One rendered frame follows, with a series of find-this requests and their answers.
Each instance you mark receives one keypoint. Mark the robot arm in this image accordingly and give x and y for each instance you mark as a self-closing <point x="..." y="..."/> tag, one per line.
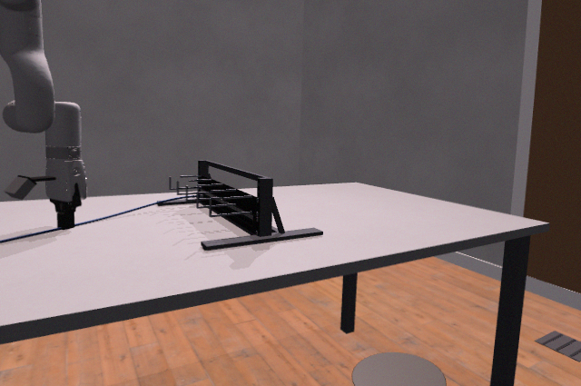
<point x="22" y="47"/>

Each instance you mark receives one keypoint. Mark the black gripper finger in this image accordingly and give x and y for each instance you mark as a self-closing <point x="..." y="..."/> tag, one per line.
<point x="58" y="209"/>
<point x="67" y="217"/>

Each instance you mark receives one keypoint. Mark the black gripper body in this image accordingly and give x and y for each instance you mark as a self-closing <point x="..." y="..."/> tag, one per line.
<point x="68" y="172"/>

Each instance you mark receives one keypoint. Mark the dark grey rack with patch panel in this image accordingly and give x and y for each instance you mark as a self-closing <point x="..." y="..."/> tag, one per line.
<point x="250" y="213"/>

